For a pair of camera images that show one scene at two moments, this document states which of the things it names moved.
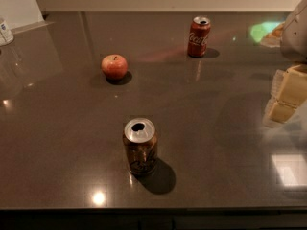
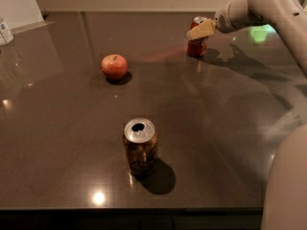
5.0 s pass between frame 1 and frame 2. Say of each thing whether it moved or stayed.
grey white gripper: moved
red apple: stayed
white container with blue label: stayed
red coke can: stayed
